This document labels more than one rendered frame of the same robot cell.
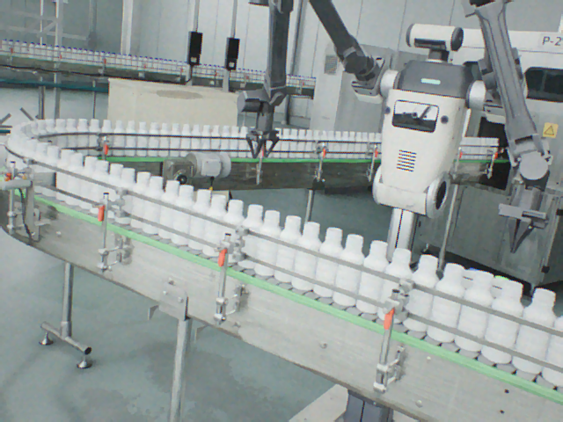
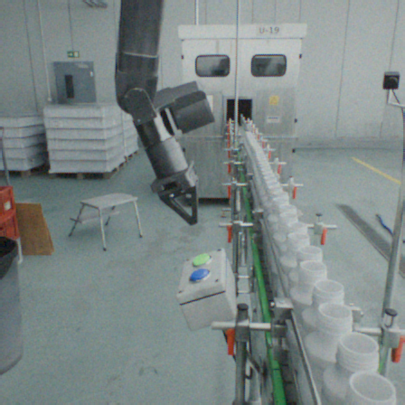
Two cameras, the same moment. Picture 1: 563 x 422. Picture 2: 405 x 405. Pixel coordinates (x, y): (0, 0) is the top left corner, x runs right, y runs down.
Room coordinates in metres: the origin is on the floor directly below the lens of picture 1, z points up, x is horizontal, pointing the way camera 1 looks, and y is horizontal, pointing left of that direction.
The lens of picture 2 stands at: (1.63, 0.04, 1.40)
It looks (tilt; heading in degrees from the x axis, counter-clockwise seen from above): 17 degrees down; 241
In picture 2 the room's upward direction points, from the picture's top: straight up
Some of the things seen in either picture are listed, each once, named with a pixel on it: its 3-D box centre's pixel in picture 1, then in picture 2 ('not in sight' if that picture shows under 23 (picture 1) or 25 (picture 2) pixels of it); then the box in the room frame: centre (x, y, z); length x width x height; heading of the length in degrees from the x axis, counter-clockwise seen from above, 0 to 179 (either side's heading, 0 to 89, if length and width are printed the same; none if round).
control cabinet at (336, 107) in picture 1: (345, 117); not in sight; (7.82, -0.66, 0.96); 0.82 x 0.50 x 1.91; 130
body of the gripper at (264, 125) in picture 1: (264, 123); not in sight; (2.01, 0.10, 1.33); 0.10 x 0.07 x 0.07; 146
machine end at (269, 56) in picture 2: not in sight; (237, 117); (-1.43, -4.53, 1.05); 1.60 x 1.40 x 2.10; 58
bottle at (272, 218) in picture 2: not in sight; (278, 233); (1.05, -0.63, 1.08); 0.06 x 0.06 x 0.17
